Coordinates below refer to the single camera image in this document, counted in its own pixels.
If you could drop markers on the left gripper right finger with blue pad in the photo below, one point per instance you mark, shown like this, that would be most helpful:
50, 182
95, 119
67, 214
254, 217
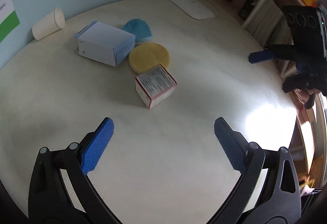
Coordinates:
267, 190

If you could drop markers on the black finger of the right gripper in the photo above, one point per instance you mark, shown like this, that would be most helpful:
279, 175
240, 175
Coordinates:
299, 81

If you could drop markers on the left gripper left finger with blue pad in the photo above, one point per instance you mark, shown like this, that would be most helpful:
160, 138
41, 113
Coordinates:
60, 190

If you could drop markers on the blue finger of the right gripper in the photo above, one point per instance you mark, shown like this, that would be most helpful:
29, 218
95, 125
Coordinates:
260, 56

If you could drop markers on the row of books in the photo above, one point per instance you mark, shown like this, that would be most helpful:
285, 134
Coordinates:
269, 25

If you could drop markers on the small red-trimmed white box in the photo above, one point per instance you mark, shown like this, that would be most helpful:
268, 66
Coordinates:
155, 85

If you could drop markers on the yellow round sponge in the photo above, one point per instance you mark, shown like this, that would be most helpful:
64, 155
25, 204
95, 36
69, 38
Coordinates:
147, 55

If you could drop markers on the blue round sponge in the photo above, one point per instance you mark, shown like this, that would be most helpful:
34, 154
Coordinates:
140, 29

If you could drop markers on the white blue-sided box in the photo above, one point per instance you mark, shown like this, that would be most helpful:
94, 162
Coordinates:
104, 43

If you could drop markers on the white paper cup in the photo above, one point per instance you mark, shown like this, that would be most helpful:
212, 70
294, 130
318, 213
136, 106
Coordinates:
49, 24

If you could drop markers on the green white wall poster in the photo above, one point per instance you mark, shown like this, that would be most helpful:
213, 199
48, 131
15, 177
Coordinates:
8, 18

